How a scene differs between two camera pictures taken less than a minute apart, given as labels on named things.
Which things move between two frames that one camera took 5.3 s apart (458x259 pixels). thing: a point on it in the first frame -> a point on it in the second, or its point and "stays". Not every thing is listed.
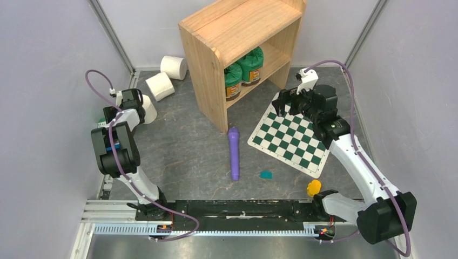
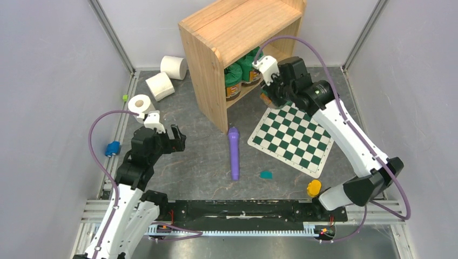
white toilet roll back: [176, 67] stays
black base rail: [294, 212] stays
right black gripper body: [289, 101] -> [273, 93]
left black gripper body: [121, 106] -> [163, 143]
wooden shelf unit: [217, 36] stays
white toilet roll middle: [160, 86] stays
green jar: [102, 123] -> [265, 97]
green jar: [251, 66] stays
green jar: [233, 76] stays
